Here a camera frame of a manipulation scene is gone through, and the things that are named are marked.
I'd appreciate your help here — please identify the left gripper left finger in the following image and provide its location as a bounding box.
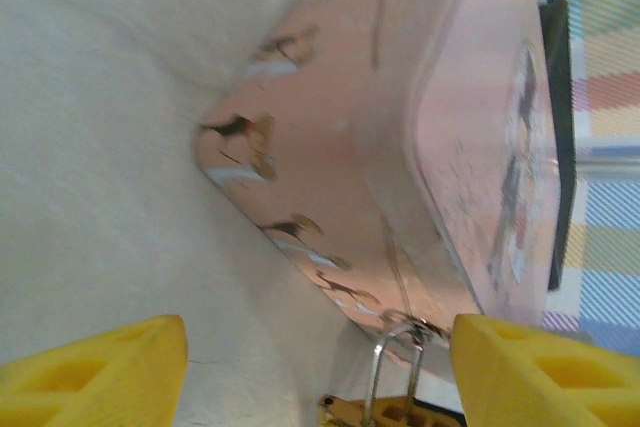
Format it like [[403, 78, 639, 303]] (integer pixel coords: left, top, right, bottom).
[[0, 313, 189, 427]]

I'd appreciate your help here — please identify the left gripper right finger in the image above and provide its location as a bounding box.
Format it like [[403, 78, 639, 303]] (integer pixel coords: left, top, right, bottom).
[[449, 312, 640, 427]]

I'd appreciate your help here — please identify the brass padlock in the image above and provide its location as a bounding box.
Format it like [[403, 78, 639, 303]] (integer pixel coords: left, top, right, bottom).
[[318, 324, 469, 427]]

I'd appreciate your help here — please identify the black hard case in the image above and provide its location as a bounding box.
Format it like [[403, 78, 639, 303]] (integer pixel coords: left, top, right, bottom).
[[536, 0, 578, 293]]

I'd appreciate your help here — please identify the pink tin box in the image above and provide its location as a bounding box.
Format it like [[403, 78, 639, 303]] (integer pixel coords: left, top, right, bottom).
[[192, 0, 565, 364]]

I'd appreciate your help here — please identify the aluminium back frame rail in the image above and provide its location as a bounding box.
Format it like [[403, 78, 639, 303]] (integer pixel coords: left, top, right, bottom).
[[573, 144, 640, 181]]

